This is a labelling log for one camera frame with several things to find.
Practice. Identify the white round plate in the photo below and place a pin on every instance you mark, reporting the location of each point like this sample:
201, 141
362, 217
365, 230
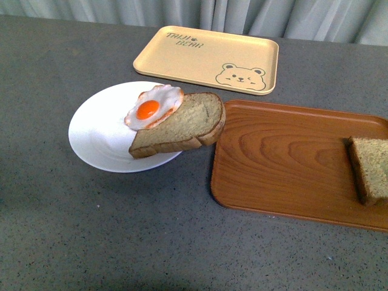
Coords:
99, 137

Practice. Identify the yellow bear tray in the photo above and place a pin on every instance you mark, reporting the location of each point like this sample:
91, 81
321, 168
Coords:
226, 61

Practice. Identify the brown wooden tray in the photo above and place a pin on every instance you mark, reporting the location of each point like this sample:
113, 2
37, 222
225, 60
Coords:
293, 161

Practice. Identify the fried egg toy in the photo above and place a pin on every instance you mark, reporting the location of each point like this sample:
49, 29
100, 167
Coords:
154, 106

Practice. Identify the bread slice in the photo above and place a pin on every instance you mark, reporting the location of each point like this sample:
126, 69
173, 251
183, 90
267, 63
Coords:
368, 158
199, 121

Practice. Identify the grey curtain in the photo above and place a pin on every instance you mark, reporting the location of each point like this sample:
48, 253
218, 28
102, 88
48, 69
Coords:
359, 22

